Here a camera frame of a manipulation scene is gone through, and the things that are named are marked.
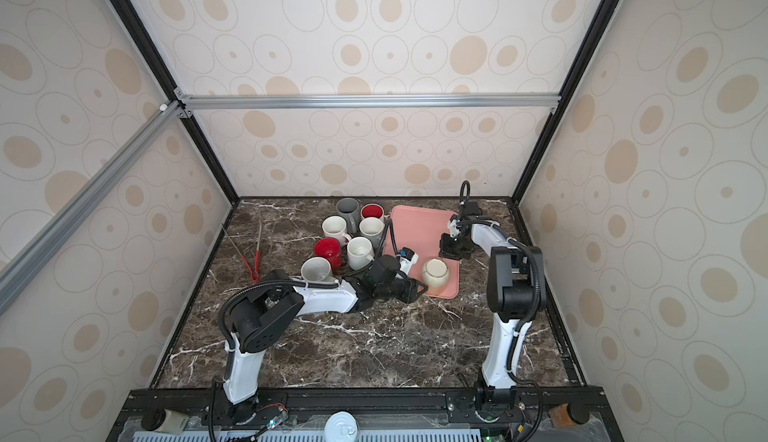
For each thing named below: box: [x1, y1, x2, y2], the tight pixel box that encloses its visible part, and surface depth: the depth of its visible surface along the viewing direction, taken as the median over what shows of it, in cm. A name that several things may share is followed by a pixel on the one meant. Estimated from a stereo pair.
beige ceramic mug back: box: [422, 258, 449, 287], surface depth 90 cm
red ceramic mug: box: [314, 237, 343, 270], surface depth 99 cm
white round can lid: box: [324, 411, 359, 442], surface depth 67 cm
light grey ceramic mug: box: [359, 217, 386, 250], surface depth 101 cm
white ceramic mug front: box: [360, 203, 385, 221], surface depth 108 cm
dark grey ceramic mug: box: [336, 197, 360, 234], surface depth 105 cm
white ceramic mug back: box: [346, 236, 375, 271], surface depth 99 cm
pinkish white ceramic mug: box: [321, 215, 352, 247], surface depth 102 cm
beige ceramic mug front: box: [300, 256, 337, 283], surface depth 93 cm
